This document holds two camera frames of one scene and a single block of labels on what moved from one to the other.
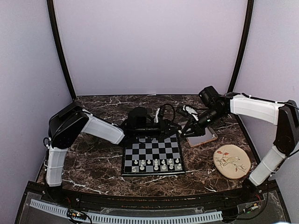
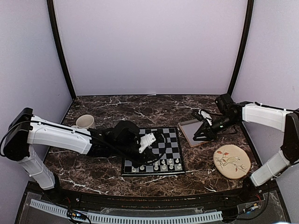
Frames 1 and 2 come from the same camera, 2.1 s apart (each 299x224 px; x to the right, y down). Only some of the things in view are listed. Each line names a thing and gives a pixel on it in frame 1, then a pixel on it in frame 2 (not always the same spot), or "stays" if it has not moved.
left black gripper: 165,132 to 145,157
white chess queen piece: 156,168 stays
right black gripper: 198,129 to 206,128
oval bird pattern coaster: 231,161 stays
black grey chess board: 144,156 stays
